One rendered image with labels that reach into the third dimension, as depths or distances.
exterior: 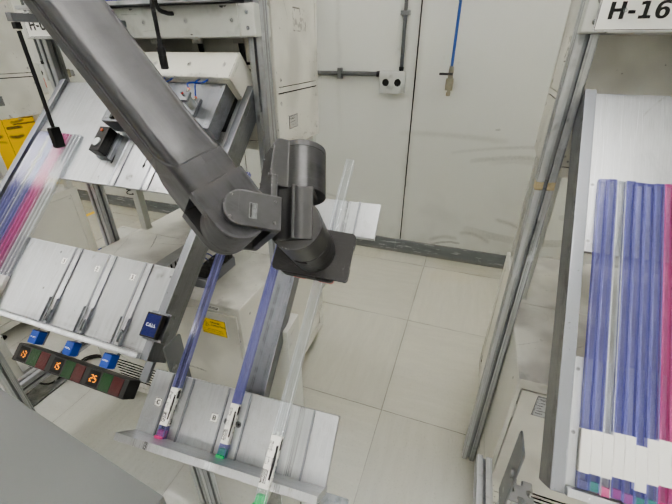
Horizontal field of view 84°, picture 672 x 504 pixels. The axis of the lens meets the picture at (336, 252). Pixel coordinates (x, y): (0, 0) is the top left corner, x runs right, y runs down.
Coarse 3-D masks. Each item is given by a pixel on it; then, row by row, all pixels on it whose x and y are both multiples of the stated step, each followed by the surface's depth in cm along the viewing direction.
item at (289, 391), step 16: (352, 160) 62; (336, 208) 59; (336, 224) 58; (320, 288) 54; (304, 320) 53; (304, 336) 52; (304, 352) 51; (288, 384) 50; (288, 400) 49; (288, 416) 49; (272, 432) 48; (256, 496) 45
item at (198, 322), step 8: (216, 256) 71; (224, 256) 71; (216, 264) 70; (216, 272) 69; (208, 280) 69; (216, 280) 70; (208, 288) 69; (208, 296) 68; (200, 304) 68; (208, 304) 68; (200, 312) 67; (200, 320) 67; (192, 328) 66; (200, 328) 67; (192, 336) 66; (192, 344) 65; (184, 352) 65; (192, 352) 66; (184, 360) 65; (184, 368) 64; (176, 376) 64; (184, 376) 64; (176, 384) 63; (160, 432) 61
